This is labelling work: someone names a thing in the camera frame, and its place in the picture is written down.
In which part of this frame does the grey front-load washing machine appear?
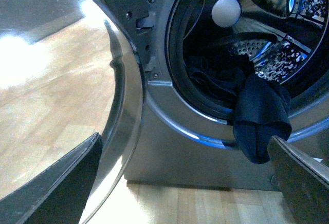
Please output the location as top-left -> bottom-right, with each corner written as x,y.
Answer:
105,0 -> 328,190

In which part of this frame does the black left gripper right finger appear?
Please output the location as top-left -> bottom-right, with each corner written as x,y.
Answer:
268,136 -> 328,223

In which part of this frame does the white round ball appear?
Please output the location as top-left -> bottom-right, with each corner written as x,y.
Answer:
211,0 -> 242,28

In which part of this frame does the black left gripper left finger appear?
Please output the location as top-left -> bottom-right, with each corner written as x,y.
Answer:
1,133 -> 102,223

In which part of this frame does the navy blue knit garment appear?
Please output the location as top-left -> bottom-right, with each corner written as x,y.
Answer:
186,54 -> 292,164

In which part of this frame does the washing machine round door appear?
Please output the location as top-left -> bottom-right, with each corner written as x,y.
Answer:
1,0 -> 144,223

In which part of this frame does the black rubber door gasket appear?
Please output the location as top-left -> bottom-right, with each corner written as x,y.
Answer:
168,0 -> 316,120

